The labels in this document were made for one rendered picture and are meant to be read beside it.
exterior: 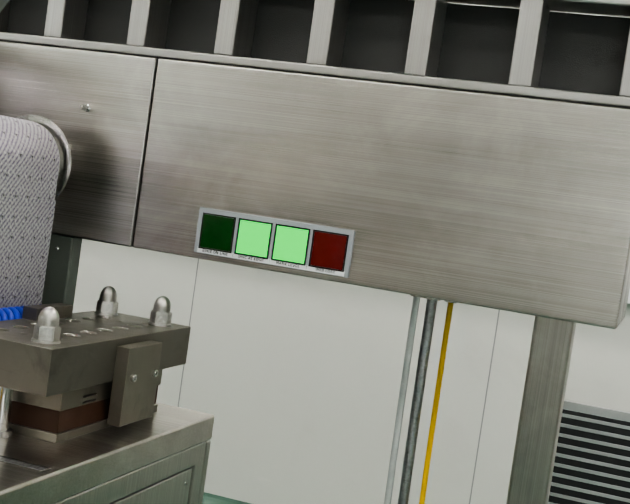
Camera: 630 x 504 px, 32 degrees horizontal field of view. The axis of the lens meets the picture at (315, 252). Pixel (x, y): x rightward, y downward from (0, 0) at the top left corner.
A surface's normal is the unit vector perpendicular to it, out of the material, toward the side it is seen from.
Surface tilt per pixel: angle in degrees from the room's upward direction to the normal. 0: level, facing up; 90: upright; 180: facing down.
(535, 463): 90
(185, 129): 90
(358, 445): 90
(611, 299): 90
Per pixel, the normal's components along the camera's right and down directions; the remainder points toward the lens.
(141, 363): 0.94, 0.15
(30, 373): -0.32, 0.00
